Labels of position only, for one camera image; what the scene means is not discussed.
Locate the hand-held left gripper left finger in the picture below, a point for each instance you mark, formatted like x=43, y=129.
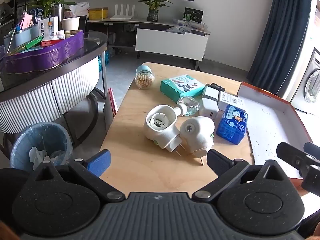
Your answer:
x=100, y=162

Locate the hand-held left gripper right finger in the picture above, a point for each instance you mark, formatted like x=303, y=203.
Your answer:
x=217, y=162

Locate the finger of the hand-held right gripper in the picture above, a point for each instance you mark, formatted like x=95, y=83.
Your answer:
x=292, y=156
x=313, y=148

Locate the blue printed tissue box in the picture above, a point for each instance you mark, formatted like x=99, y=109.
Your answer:
x=232, y=125

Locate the orange-rimmed cardboard box tray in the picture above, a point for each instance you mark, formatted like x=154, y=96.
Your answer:
x=270, y=122

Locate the white usb charger cube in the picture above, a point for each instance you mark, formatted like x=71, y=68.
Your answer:
x=209, y=107

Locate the clear liquid refill bottle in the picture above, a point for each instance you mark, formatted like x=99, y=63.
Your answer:
x=190, y=106

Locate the white adapter packaging box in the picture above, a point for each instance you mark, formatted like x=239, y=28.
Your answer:
x=231, y=101

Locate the white power adapter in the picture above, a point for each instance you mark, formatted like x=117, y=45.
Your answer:
x=210, y=92

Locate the black usb charger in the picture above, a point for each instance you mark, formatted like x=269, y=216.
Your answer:
x=218, y=86

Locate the teal cardboard box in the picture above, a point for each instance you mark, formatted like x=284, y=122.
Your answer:
x=181, y=86

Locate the toothpick jar with blue lid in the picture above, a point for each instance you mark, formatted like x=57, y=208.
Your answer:
x=144, y=78

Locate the red spiral notebook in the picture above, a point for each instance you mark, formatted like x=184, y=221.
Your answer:
x=111, y=107

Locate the blue trash bin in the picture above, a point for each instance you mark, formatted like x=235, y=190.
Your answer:
x=41, y=140

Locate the silver washing machine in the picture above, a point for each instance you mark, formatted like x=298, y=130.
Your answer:
x=308, y=85

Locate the round dark coffee table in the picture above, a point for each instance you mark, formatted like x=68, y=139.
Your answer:
x=62, y=87

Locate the blue plastic bag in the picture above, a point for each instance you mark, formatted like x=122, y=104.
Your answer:
x=103, y=60

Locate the dark blue curtain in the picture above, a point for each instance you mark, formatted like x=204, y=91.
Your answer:
x=280, y=37

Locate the purple tin tray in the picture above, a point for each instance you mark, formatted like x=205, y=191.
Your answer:
x=45, y=57

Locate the white tv cabinet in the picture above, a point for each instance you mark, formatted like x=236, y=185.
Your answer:
x=172, y=43

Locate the grey plastic bag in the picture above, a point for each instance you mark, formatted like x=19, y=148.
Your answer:
x=178, y=29

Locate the paper cup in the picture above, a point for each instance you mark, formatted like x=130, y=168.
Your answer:
x=70, y=23

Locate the blue and white medicine box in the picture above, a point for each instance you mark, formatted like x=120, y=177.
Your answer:
x=48, y=28

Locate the yellow box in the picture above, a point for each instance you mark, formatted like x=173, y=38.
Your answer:
x=98, y=13

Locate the black and green box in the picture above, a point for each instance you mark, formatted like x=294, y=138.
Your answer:
x=193, y=14

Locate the white router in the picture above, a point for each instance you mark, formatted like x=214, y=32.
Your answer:
x=123, y=12

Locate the white plastic bag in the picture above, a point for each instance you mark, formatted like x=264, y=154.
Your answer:
x=80, y=8

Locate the steel bottle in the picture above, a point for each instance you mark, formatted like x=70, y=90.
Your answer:
x=57, y=11

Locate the scissors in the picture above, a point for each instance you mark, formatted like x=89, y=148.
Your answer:
x=38, y=13

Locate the potted plant in dark vase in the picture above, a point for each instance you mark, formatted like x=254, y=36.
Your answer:
x=153, y=7

